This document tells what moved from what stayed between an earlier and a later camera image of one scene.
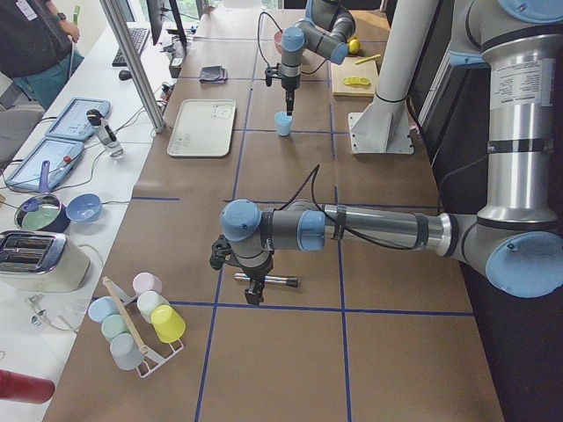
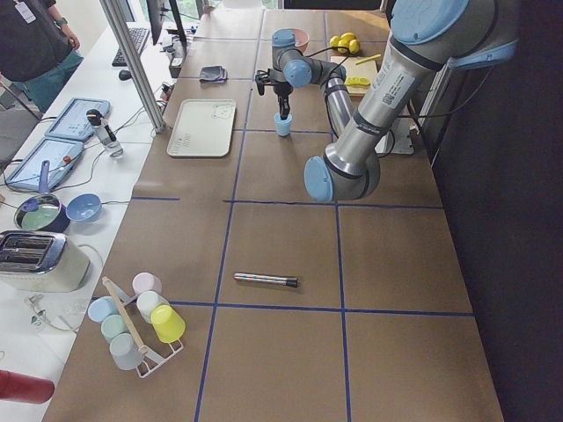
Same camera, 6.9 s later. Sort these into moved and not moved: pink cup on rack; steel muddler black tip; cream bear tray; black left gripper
Moved: black left gripper
Not moved: pink cup on rack; cream bear tray; steel muddler black tip
